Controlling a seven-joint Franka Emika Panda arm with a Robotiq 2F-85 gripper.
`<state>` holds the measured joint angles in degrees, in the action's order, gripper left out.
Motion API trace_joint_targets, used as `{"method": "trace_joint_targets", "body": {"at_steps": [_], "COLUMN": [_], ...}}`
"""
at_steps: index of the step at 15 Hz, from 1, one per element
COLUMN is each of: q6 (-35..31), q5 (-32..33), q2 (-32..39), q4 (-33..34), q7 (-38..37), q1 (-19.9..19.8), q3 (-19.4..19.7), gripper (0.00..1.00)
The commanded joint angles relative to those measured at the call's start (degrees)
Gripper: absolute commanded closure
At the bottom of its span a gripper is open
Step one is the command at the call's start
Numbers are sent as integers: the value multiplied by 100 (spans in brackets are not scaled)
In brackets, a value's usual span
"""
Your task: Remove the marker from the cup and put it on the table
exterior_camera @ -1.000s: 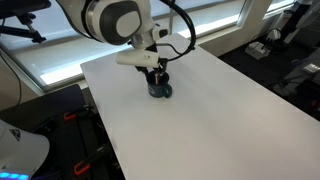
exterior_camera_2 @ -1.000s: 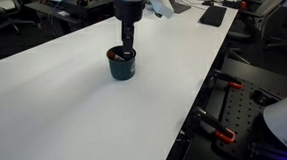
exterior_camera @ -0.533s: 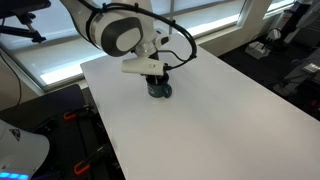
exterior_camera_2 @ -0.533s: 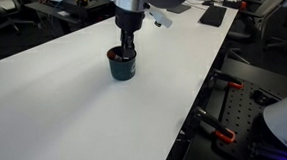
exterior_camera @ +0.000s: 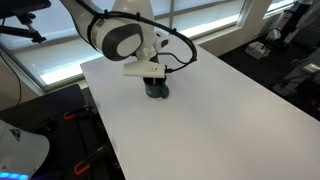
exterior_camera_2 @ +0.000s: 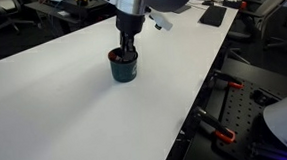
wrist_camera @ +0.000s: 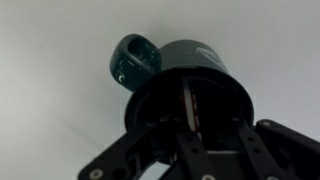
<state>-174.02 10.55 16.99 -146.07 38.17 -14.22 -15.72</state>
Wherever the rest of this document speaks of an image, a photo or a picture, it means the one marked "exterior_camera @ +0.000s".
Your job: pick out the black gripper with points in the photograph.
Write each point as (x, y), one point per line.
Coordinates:
(160, 81)

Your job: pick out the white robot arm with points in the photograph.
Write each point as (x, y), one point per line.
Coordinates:
(116, 30)

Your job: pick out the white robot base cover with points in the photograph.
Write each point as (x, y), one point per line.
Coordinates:
(20, 150)

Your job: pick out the dark teal mug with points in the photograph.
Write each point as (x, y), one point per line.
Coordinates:
(156, 92)

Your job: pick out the orange black clamp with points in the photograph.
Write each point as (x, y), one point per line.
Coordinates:
(77, 112)
(89, 160)

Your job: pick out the white box device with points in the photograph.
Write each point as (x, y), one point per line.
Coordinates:
(257, 50)

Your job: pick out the black side platform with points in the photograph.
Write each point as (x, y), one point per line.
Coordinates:
(63, 133)

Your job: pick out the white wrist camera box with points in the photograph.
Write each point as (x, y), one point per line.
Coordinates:
(143, 70)

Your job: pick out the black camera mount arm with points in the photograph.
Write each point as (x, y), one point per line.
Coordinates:
(23, 16)

